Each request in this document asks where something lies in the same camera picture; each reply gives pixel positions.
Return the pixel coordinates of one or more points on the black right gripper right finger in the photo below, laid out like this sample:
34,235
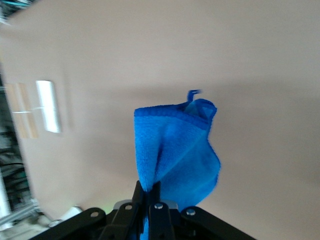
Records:
160,220

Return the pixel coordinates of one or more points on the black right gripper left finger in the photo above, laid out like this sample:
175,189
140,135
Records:
125,220

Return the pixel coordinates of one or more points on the blue microfibre towel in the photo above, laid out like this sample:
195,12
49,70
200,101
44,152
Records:
180,150

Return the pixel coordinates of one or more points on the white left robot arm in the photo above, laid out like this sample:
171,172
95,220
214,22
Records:
66,216

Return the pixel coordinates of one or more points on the wooden rack rod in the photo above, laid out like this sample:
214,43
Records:
27,110
15,110

